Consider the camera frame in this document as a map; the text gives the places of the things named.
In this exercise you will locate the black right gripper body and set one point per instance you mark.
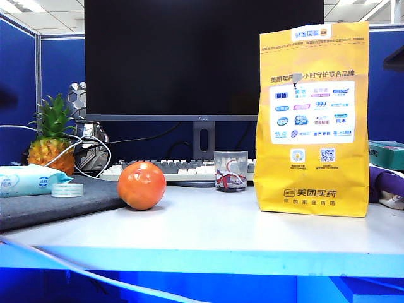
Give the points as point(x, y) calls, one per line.
point(397, 61)

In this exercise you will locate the yellow printed paper bag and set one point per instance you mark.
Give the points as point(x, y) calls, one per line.
point(315, 50)

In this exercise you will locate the green box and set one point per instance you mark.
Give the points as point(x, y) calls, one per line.
point(388, 154)

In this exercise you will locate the purple cloth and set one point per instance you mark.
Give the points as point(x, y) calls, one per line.
point(385, 183)

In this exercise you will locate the black computer monitor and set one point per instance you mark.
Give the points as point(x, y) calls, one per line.
point(202, 57)

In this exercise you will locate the clear glass cup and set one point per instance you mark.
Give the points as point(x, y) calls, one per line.
point(231, 170)

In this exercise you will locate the grey monitor stand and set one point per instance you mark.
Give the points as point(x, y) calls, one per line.
point(204, 139)

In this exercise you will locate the white grey keyboard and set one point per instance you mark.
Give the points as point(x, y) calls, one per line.
point(186, 168)

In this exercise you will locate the small orange fruit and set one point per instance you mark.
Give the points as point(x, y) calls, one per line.
point(142, 186)

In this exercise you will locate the silver robot figurine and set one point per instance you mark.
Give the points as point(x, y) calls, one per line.
point(77, 98)

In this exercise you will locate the clear tape roll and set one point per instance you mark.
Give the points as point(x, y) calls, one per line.
point(67, 190)

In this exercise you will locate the pineapple with green crown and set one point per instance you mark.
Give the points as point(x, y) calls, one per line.
point(50, 151)

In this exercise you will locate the dark grey desk mat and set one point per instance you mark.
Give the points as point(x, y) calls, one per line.
point(47, 208)

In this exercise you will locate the blue wet wipes pack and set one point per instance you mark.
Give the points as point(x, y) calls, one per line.
point(22, 181)

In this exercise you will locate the grey partition post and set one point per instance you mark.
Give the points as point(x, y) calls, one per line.
point(38, 79)

